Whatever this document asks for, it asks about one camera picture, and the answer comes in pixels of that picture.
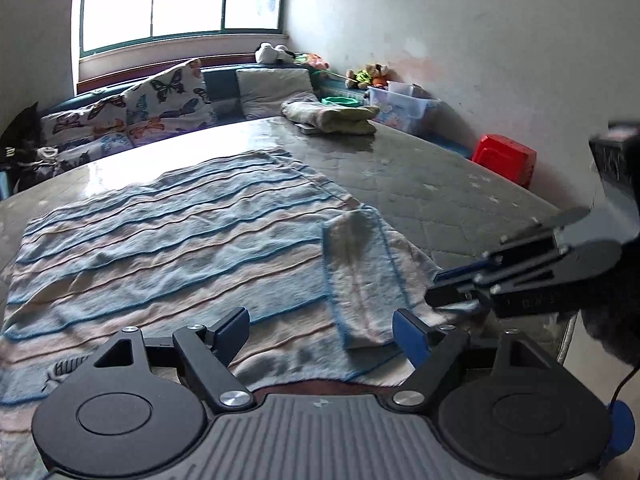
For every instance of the white plush toy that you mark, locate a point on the white plush toy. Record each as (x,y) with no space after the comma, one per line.
(268,54)

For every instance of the large butterfly pillow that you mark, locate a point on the large butterfly pillow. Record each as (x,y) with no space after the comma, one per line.
(171,102)

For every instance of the blue striped towel garment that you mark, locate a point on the blue striped towel garment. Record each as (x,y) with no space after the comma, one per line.
(319,274)

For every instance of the black bag on sofa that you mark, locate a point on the black bag on sofa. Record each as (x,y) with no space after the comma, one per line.
(22,138)

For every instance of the green plastic bowl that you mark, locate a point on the green plastic bowl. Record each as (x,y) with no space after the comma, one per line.
(346,101)

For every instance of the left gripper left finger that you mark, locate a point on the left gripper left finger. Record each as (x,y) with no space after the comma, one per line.
(201,355)

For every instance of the red plastic box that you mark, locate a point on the red plastic box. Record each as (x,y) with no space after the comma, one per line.
(507,158)

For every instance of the long butterfly cushion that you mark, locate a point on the long butterfly cushion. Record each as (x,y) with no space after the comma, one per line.
(87,134)

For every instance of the folded beige yellow clothes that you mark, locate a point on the folded beige yellow clothes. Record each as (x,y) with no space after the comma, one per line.
(317,118)

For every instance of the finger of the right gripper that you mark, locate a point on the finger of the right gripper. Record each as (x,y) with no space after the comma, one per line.
(487,263)
(446,293)

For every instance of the clear plastic storage box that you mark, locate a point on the clear plastic storage box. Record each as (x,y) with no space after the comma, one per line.
(405,112)

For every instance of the grey pillow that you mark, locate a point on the grey pillow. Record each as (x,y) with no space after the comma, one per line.
(264,90)

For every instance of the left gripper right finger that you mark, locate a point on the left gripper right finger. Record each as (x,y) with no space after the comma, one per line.
(443,358)

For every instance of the blue sofa bench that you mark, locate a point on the blue sofa bench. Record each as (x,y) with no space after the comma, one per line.
(222,87)

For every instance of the yellow green plush toys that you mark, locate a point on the yellow green plush toys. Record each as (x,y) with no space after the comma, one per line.
(371,75)

